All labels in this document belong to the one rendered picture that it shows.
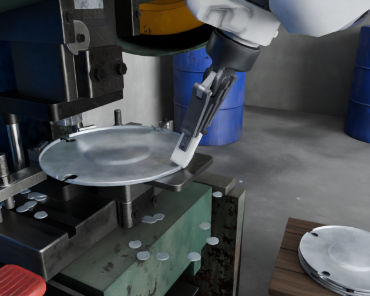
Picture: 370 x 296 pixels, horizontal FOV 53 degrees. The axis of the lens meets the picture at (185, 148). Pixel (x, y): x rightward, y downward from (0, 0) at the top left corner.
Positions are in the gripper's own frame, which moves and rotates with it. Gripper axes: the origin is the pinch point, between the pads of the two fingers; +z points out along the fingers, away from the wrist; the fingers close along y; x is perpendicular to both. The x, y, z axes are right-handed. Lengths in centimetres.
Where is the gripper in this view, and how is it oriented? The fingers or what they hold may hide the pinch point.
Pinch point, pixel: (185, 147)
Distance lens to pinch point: 63.0
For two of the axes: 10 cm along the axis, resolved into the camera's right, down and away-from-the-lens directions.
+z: -3.7, 7.8, 5.1
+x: -8.1, -5.4, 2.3
